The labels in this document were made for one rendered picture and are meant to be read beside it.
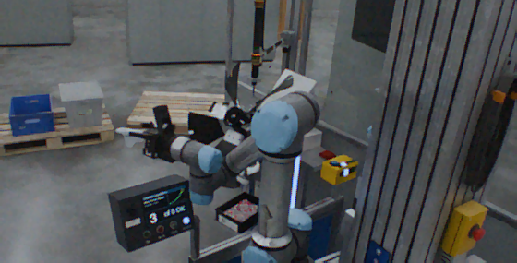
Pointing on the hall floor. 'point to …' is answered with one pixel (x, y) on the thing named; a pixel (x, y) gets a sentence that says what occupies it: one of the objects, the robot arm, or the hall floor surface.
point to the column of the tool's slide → (293, 28)
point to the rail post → (334, 232)
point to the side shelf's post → (302, 187)
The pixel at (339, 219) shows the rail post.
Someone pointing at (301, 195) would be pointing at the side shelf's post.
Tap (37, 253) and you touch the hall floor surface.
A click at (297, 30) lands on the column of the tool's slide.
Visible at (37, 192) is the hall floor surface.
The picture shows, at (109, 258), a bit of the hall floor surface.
